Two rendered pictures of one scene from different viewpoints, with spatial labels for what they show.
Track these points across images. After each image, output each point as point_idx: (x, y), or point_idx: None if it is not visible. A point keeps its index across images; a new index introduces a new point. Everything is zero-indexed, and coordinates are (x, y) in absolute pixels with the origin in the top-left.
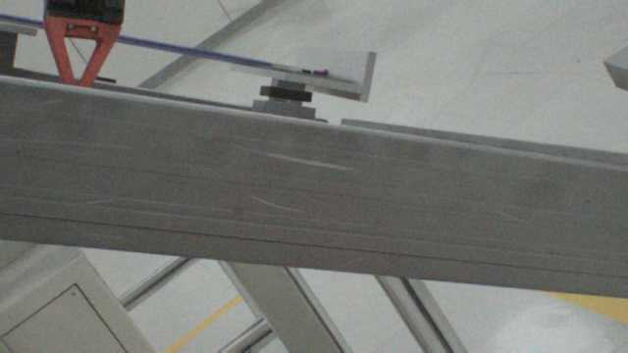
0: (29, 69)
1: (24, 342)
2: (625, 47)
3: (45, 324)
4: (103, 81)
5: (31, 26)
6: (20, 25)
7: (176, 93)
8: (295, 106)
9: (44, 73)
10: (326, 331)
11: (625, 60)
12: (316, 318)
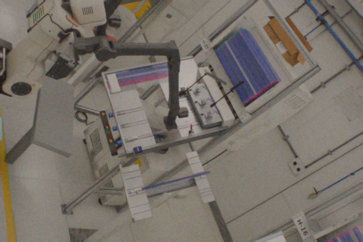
0: (194, 183)
1: None
2: (67, 152)
3: None
4: (177, 185)
5: (186, 153)
6: (188, 152)
7: (162, 190)
8: None
9: (189, 180)
10: (119, 215)
11: (70, 147)
12: (122, 213)
